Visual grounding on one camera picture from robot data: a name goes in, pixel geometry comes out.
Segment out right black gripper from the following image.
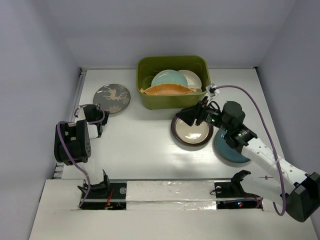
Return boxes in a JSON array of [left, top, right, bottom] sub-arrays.
[[175, 95, 232, 133]]

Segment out brown rimmed cream plate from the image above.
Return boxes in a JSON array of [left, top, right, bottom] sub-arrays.
[[170, 116, 214, 147]]

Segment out grey deer pattern plate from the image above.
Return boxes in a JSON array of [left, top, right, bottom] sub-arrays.
[[93, 83, 131, 115]]

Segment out white three-section divided plate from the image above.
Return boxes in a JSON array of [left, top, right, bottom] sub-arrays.
[[178, 69, 203, 94]]

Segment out orange leaf shaped dish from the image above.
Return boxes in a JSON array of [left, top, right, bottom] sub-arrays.
[[140, 83, 197, 96]]

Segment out light green flower plate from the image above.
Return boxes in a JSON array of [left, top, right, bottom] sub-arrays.
[[151, 69, 188, 87]]

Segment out teal round floral plate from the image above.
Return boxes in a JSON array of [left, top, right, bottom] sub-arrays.
[[213, 129, 251, 164]]

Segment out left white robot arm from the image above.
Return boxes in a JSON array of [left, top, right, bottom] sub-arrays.
[[53, 103, 110, 166]]

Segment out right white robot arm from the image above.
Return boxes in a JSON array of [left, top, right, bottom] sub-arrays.
[[176, 100, 320, 223]]

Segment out green plastic bin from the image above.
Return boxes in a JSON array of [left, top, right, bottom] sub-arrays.
[[136, 55, 211, 110]]

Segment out white foam strip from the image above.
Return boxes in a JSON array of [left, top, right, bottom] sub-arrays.
[[125, 180, 217, 211]]

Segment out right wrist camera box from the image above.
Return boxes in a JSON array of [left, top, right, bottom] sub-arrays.
[[205, 83, 220, 99]]

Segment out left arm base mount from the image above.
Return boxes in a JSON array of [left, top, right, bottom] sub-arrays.
[[78, 170, 127, 211]]

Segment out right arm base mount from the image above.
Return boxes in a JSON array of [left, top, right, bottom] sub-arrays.
[[209, 170, 263, 210]]

